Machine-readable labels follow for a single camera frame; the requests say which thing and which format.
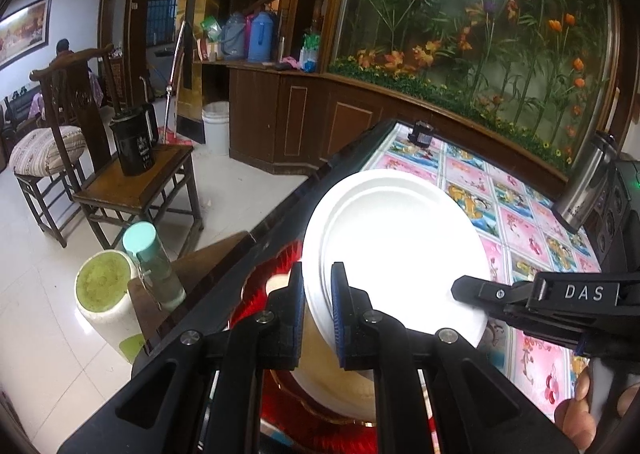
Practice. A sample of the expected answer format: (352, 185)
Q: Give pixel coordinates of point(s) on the person's right hand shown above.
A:
(575, 414)

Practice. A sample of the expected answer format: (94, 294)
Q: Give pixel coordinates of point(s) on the small brown wooden stool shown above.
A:
(215, 254)

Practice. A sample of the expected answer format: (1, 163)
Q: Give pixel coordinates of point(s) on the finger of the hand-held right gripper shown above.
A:
(492, 291)

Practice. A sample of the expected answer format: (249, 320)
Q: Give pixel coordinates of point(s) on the large white foam bowl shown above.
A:
(400, 244)

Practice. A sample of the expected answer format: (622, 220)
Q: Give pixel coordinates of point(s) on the green bag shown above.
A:
(211, 28)

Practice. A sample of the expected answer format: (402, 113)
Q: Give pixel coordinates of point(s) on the light blue thermos jug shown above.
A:
(232, 39)

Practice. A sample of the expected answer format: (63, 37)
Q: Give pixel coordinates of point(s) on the colourful printed tablecloth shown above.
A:
(525, 224)

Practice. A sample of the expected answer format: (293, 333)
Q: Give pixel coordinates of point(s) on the framed wall painting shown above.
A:
(22, 32)

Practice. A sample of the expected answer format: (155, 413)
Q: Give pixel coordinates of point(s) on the stainless steel thermos jug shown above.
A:
(582, 189)

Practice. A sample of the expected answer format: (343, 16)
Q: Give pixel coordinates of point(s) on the green bottle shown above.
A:
(310, 52)

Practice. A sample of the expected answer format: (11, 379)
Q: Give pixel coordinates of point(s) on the black edged dining table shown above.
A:
(280, 224)

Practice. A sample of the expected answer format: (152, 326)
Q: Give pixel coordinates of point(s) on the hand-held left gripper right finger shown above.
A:
(340, 314)

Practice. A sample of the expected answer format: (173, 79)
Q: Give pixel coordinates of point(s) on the red plate with round sticker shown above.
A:
(325, 436)

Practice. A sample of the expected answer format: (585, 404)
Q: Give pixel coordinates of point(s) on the small black jar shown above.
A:
(422, 133)

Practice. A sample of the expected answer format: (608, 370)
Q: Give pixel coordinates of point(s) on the white plastic bucket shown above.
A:
(216, 127)

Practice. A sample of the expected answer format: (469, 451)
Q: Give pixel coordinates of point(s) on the wooden chair with striped cushion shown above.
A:
(45, 149)

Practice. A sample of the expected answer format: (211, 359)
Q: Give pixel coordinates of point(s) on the black kettle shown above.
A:
(132, 147)

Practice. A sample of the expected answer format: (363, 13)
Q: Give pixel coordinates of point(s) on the dark wooden chair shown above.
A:
(140, 189)

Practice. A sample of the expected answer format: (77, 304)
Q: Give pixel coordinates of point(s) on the pink cloth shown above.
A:
(290, 63)

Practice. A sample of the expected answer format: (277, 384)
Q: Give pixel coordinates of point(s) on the beige paper bowl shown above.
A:
(325, 379)

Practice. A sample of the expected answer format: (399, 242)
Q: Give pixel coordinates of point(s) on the clear bottle mint cap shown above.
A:
(150, 259)

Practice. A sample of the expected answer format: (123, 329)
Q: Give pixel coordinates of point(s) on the blue thermos flask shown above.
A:
(261, 37)

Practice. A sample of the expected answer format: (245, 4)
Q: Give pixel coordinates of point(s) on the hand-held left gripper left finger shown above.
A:
(297, 304)

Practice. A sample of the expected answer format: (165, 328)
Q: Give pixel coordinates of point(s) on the artificial flower glass display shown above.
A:
(450, 34)

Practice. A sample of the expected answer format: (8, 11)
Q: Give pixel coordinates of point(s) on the white round stool green top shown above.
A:
(102, 294)

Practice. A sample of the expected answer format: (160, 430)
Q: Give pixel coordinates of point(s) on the red scalloped plastic plate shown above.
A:
(280, 261)

